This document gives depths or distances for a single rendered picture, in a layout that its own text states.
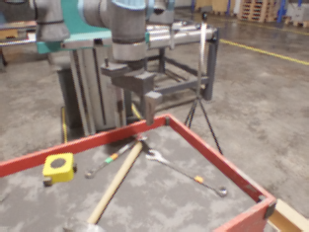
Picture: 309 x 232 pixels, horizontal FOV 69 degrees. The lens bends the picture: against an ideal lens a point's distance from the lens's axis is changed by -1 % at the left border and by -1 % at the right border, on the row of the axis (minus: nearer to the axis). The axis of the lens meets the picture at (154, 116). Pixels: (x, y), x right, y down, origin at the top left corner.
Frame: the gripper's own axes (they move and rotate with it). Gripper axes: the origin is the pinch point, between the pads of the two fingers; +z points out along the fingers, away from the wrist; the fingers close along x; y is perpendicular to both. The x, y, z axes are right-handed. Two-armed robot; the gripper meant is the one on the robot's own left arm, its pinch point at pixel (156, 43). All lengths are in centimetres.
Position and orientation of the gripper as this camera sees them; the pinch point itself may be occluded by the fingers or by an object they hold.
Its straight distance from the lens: 100.6
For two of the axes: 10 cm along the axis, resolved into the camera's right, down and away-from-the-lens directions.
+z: 0.0, 9.9, 1.0
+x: 9.7, -0.2, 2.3
